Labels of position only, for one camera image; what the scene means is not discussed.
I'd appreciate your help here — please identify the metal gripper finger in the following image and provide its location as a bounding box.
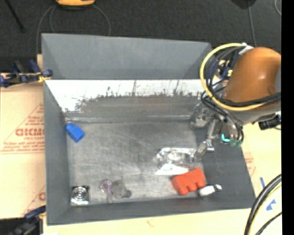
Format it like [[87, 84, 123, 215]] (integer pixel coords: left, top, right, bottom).
[[195, 139, 215, 162], [190, 107, 211, 129]]

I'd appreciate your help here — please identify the clear glass object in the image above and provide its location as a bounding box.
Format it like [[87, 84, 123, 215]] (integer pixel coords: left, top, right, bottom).
[[153, 146, 199, 169]]

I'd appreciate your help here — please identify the orange-red toy brick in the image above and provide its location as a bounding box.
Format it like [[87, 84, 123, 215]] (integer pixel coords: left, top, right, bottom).
[[171, 167, 207, 196]]

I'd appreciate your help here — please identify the white flat piece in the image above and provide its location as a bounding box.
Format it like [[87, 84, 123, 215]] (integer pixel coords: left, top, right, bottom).
[[154, 164, 187, 176]]

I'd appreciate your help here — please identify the small white and grey object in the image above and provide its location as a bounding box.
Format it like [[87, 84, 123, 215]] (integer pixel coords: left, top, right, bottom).
[[197, 184, 222, 197]]

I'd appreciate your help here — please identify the grey metal bin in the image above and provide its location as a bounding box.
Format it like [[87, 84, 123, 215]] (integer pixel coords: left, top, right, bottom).
[[41, 33, 257, 225]]

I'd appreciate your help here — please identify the grey and purple small object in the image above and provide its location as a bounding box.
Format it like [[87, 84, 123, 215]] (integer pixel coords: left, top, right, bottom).
[[99, 177, 133, 203]]

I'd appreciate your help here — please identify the blue block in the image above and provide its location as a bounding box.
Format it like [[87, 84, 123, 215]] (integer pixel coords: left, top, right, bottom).
[[65, 122, 85, 143]]

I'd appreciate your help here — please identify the shiny square metal object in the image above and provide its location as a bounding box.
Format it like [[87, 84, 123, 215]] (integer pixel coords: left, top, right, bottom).
[[70, 185, 91, 205]]

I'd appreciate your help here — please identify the black cylinder on white bracket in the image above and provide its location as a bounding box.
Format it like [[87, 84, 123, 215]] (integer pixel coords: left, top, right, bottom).
[[258, 113, 282, 131]]

